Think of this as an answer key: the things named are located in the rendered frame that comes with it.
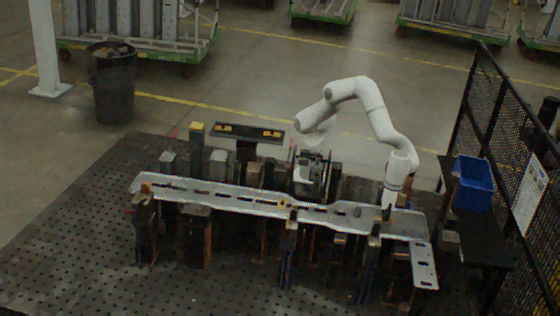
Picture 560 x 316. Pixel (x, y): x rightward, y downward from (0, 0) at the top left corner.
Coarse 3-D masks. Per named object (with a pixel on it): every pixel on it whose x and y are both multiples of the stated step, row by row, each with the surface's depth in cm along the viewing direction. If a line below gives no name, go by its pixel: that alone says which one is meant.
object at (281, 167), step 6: (276, 162) 247; (282, 162) 248; (276, 168) 243; (282, 168) 243; (288, 168) 245; (276, 174) 242; (282, 174) 242; (276, 180) 244; (282, 180) 244; (276, 186) 246; (282, 186) 245; (282, 192) 248; (276, 204) 252; (270, 222) 258; (270, 228) 260
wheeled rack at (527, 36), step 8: (536, 0) 798; (544, 0) 762; (520, 24) 872; (536, 24) 782; (520, 32) 855; (528, 32) 843; (536, 32) 865; (520, 40) 878; (528, 40) 812; (536, 40) 803; (544, 40) 821; (552, 40) 818; (536, 48) 802; (544, 48) 795; (552, 48) 792; (528, 56) 816
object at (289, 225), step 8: (288, 224) 212; (296, 224) 213; (288, 232) 211; (296, 232) 212; (288, 240) 214; (288, 248) 216; (288, 256) 219; (280, 264) 225; (288, 264) 222; (280, 272) 224; (288, 272) 222; (280, 280) 227; (288, 280) 226; (288, 288) 227
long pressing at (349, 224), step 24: (168, 192) 231; (192, 192) 233; (216, 192) 235; (240, 192) 237; (264, 192) 238; (288, 216) 225; (312, 216) 226; (336, 216) 227; (360, 216) 229; (408, 216) 232; (408, 240) 218
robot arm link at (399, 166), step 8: (392, 152) 211; (400, 152) 211; (392, 160) 210; (400, 160) 207; (408, 160) 209; (392, 168) 211; (400, 168) 209; (408, 168) 212; (392, 176) 212; (400, 176) 211; (400, 184) 214
